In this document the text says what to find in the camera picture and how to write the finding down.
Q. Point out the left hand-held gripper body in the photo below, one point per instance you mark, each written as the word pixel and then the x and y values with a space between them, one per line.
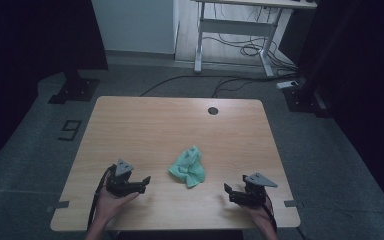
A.
pixel 121 181

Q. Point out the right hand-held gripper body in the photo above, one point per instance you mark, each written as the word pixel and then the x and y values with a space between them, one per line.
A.
pixel 256 193

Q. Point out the green cloth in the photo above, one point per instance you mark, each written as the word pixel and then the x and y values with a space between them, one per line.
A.
pixel 188 168

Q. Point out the person's right hand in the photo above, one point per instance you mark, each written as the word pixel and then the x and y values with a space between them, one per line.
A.
pixel 260 215

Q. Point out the person's left hand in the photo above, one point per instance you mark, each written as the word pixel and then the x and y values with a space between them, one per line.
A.
pixel 111 205

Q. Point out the grey tape piece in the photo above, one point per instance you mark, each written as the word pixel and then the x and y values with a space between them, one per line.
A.
pixel 293 203
pixel 58 206

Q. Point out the dark round table grommet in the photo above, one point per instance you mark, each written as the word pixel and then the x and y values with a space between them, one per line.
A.
pixel 213 111

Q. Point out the black stand base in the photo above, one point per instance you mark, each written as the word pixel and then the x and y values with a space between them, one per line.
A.
pixel 305 98
pixel 76 88

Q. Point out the white power strip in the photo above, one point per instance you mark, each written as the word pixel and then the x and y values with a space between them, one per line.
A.
pixel 287 84

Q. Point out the dark curtain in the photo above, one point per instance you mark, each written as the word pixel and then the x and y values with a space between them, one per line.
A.
pixel 23 50
pixel 363 66

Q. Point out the white desk frame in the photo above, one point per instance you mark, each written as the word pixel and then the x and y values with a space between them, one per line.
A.
pixel 236 27

